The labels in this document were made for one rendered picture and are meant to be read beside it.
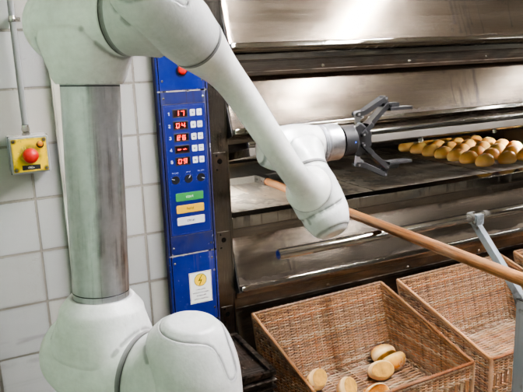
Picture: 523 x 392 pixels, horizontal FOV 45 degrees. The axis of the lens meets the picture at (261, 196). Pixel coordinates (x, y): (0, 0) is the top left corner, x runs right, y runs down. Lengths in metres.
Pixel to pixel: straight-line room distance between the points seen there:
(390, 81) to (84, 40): 1.47
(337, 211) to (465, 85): 1.31
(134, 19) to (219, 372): 0.56
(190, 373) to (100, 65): 0.51
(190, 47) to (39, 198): 0.96
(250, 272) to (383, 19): 0.98
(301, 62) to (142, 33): 1.16
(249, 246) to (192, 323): 1.08
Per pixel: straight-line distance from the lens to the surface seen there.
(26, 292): 1.93
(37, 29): 1.11
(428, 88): 2.42
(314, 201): 1.31
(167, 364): 1.03
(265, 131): 1.20
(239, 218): 2.05
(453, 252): 1.64
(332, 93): 2.17
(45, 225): 1.88
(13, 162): 1.77
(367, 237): 1.85
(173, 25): 0.98
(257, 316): 2.14
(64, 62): 1.07
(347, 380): 2.14
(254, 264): 2.12
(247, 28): 2.00
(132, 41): 1.01
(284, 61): 2.07
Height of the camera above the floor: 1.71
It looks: 13 degrees down
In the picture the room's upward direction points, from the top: 2 degrees counter-clockwise
